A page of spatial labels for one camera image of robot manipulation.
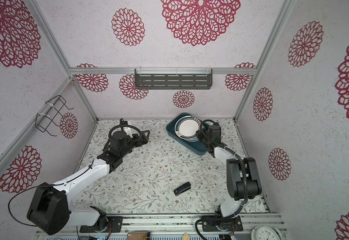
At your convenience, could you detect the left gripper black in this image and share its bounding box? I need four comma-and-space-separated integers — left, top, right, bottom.
120, 129, 149, 159

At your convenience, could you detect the green red rim plate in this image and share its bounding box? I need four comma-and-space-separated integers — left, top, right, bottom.
174, 115, 201, 142

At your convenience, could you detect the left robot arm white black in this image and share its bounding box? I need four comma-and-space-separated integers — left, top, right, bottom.
26, 125, 150, 235

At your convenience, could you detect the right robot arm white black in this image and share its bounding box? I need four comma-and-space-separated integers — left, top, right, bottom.
196, 120, 262, 219

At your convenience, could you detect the teal plastic bin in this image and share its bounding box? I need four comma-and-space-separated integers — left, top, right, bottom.
166, 113, 221, 156

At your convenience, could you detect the black stapler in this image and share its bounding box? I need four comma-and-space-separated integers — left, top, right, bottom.
173, 182, 191, 196

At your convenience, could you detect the white analog clock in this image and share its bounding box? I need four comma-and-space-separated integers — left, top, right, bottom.
250, 226, 282, 240

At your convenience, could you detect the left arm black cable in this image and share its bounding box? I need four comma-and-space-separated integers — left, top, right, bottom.
7, 124, 143, 227

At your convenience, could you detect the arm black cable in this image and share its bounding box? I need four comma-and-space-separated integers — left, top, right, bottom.
7, 124, 143, 227
194, 119, 249, 240

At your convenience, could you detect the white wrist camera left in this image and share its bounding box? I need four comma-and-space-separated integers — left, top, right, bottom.
120, 118, 133, 138

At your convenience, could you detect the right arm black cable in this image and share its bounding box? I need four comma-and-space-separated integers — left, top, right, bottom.
194, 119, 249, 240

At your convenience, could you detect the grey wall shelf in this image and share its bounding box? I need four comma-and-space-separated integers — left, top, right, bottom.
134, 69, 213, 90

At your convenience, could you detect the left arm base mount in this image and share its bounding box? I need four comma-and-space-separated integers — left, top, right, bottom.
79, 206, 123, 233

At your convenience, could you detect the black wire wall rack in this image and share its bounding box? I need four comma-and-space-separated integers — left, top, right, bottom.
34, 95, 73, 137

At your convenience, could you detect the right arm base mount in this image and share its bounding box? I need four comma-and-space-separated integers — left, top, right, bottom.
201, 216, 243, 232

